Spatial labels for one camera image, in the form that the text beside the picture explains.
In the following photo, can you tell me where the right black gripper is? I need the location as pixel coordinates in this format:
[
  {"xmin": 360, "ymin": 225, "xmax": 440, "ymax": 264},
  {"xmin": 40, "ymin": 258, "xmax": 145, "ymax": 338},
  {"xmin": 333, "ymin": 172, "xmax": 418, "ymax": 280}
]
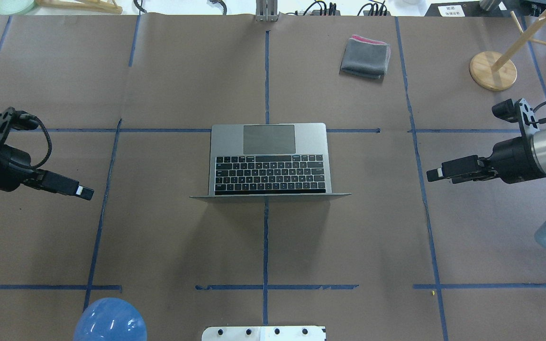
[{"xmin": 426, "ymin": 136, "xmax": 546, "ymax": 184}]

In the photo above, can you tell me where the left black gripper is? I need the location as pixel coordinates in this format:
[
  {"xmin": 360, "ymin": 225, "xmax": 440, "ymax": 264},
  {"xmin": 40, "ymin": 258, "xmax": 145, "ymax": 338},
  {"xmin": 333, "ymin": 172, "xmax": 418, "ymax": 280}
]
[{"xmin": 0, "ymin": 145, "xmax": 94, "ymax": 201}]

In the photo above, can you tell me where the grey laptop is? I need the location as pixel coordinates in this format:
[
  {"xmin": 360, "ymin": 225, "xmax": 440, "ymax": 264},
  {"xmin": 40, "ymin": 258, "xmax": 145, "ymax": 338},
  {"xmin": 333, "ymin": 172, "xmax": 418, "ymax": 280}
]
[{"xmin": 196, "ymin": 123, "xmax": 345, "ymax": 202}]

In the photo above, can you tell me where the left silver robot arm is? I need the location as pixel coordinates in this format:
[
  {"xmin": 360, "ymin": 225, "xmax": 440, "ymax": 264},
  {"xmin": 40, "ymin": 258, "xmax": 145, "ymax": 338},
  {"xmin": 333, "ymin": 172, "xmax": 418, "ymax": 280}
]
[{"xmin": 0, "ymin": 144, "xmax": 94, "ymax": 200}]

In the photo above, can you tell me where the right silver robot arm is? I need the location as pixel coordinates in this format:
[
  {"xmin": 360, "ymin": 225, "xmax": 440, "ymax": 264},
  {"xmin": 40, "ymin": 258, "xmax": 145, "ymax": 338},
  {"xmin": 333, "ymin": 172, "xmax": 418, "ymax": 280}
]
[{"xmin": 425, "ymin": 178, "xmax": 546, "ymax": 282}]

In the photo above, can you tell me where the round wooden stand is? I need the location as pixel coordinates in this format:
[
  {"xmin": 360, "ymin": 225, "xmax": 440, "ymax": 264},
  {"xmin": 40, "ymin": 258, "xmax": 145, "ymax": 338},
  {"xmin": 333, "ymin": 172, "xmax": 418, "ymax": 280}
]
[{"xmin": 469, "ymin": 9, "xmax": 546, "ymax": 91}]

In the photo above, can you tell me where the blue desk lamp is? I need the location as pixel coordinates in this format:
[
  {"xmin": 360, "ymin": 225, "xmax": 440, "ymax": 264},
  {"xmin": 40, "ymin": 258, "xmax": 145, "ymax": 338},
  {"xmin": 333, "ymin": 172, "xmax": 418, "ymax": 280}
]
[{"xmin": 73, "ymin": 297, "xmax": 147, "ymax": 341}]

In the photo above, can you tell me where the grey folded cloth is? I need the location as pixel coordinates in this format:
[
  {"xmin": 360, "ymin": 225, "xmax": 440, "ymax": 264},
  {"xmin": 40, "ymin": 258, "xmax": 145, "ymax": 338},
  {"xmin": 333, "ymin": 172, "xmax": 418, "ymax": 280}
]
[{"xmin": 340, "ymin": 35, "xmax": 391, "ymax": 79}]

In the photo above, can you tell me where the light green plate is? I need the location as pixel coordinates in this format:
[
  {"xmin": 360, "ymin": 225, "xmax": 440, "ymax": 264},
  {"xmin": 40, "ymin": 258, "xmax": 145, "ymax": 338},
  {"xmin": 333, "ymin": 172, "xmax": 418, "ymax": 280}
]
[{"xmin": 0, "ymin": 0, "xmax": 36, "ymax": 15}]

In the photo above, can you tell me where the wooden dish rack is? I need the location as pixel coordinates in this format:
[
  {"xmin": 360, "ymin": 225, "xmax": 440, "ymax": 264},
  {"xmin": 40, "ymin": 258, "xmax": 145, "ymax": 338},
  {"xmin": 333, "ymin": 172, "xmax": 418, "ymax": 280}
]
[{"xmin": 35, "ymin": 0, "xmax": 123, "ymax": 15}]

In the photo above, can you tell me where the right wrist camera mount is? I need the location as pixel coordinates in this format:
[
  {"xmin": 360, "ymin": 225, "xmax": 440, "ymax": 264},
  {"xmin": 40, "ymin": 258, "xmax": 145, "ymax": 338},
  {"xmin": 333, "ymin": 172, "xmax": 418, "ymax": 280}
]
[{"xmin": 491, "ymin": 99, "xmax": 546, "ymax": 136}]

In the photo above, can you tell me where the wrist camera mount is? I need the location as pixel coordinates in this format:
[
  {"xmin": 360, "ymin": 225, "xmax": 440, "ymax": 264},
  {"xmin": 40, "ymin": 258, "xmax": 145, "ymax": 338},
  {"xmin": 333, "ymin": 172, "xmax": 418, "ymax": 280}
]
[
  {"xmin": 491, "ymin": 99, "xmax": 546, "ymax": 136},
  {"xmin": 0, "ymin": 107, "xmax": 39, "ymax": 145}
]

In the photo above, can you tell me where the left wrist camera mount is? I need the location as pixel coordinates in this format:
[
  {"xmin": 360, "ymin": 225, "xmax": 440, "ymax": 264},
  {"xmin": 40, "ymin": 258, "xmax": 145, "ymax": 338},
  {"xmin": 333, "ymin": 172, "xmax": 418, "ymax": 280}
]
[{"xmin": 0, "ymin": 107, "xmax": 39, "ymax": 145}]

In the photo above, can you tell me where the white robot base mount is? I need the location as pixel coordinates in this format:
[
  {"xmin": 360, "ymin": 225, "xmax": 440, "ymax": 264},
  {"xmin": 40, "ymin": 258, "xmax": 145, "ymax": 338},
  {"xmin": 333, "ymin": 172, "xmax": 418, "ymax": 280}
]
[{"xmin": 201, "ymin": 325, "xmax": 327, "ymax": 341}]

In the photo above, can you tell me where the aluminium frame post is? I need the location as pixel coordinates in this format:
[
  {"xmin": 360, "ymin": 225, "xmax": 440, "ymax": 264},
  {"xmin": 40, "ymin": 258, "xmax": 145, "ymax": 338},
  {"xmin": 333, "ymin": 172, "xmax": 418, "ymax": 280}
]
[{"xmin": 255, "ymin": 0, "xmax": 279, "ymax": 22}]

